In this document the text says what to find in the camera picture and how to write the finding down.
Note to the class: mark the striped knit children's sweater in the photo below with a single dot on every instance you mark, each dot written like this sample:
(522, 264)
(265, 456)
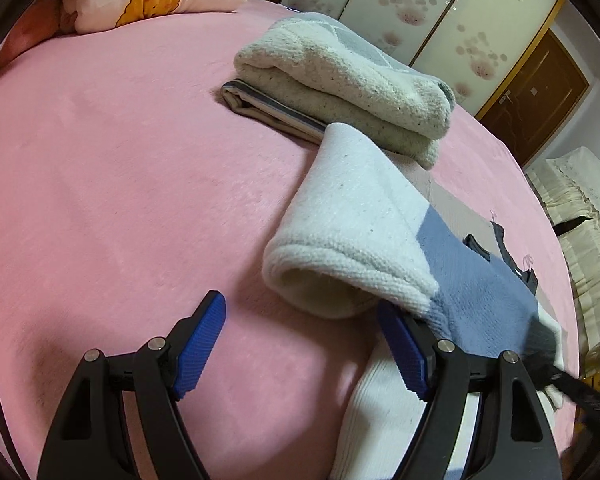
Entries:
(357, 232)

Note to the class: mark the dark brown wooden door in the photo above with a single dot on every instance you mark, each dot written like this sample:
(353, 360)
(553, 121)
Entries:
(538, 100)

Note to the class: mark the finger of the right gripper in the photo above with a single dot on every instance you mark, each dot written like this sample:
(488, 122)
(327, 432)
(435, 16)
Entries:
(528, 277)

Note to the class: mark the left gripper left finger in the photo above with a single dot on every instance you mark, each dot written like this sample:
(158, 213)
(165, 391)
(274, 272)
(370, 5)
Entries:
(193, 340)

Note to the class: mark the pink bed blanket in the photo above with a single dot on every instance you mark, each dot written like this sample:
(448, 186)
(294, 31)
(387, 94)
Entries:
(128, 189)

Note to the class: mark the grey white fleece folded garment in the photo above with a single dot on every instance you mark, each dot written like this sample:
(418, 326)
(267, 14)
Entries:
(315, 65)

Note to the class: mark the floral sliding wardrobe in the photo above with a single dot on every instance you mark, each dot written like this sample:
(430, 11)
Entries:
(475, 46)

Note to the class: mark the striped folded garment at bottom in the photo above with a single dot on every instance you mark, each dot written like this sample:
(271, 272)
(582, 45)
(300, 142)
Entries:
(247, 101)

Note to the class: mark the cream lace covered furniture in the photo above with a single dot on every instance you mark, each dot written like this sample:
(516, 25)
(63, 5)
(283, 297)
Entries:
(568, 188)

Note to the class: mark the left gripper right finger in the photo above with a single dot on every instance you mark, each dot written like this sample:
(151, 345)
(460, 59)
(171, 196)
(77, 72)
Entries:
(409, 344)

